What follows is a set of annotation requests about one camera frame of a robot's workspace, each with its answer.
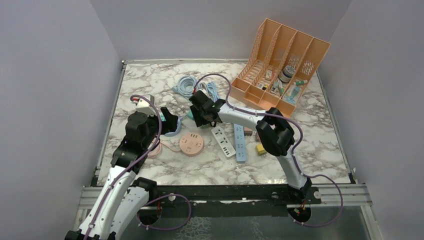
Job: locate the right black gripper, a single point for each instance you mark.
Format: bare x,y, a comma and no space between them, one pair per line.
199,120

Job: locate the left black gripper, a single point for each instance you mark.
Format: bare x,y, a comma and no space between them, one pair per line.
170,125

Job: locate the green charger plug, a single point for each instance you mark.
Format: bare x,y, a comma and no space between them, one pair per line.
162,117

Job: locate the pink charger plug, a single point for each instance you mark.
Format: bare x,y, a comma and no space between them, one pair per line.
247,131

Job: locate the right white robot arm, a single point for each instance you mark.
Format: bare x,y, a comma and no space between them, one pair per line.
275,133

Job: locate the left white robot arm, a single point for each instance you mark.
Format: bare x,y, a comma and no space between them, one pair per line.
123,193

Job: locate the teal charger plug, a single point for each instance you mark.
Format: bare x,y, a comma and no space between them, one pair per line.
190,115

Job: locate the yellow charger plug front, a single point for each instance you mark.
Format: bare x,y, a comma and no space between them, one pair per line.
260,150

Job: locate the blue round power strip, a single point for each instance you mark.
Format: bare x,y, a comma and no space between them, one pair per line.
178,129

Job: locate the white power strip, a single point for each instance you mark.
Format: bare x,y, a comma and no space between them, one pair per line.
223,141

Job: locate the pink round power strip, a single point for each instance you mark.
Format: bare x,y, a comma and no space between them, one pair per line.
191,144

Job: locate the blue long power strip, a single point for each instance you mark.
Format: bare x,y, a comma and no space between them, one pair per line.
240,144

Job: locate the orange file organizer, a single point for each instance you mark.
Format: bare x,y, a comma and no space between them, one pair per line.
276,46

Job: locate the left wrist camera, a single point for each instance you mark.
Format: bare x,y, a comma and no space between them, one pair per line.
144,107

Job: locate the black mounting rail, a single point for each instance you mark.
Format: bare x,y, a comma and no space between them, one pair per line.
216,201

